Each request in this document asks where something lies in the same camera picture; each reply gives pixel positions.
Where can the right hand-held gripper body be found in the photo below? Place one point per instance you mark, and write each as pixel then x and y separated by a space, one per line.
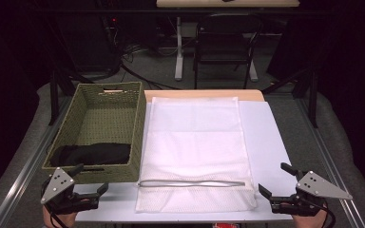
pixel 316 186

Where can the white mesh laundry bag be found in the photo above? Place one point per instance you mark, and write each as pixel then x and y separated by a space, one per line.
pixel 196 142

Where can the green woven basket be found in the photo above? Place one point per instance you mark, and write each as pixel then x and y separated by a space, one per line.
pixel 107 123

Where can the white-legged desk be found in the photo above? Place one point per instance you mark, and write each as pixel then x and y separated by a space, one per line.
pixel 179 63

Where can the person's right hand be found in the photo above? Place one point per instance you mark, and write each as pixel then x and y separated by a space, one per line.
pixel 310 222

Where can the dark equipment cabinet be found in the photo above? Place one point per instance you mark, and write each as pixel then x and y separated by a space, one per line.
pixel 88 41

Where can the white table sheet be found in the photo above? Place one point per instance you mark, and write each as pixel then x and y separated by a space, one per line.
pixel 266 139

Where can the black metal stand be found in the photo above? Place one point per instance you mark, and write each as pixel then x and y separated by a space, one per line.
pixel 312 104
pixel 53 101

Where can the person's left hand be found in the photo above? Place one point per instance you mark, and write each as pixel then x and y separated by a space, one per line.
pixel 61 221

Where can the small red thing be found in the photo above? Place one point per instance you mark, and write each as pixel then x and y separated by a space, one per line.
pixel 225 225

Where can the black folding chair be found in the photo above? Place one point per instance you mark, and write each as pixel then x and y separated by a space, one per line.
pixel 223 41

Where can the black cloth garment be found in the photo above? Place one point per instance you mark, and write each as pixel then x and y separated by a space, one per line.
pixel 92 154

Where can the metal floor rail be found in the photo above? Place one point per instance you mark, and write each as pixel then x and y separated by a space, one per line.
pixel 332 164
pixel 22 180

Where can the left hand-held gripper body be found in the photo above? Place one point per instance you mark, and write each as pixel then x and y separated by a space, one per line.
pixel 57 185

